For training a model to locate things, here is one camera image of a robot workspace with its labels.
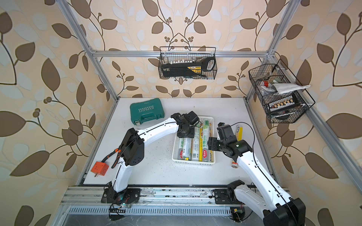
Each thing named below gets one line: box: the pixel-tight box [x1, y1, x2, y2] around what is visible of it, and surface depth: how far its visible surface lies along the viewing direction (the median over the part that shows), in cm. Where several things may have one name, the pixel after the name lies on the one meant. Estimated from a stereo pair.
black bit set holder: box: [266, 95, 301, 113], surface depth 69 cm
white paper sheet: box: [270, 83, 311, 95], surface depth 63 cm
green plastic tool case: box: [129, 97, 165, 126], surface depth 110 cm
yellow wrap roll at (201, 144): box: [198, 127, 204, 162], surface depth 91 cm
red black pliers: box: [101, 148, 122, 169], surface depth 90 cm
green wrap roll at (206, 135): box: [202, 118, 211, 163], surface depth 88 cm
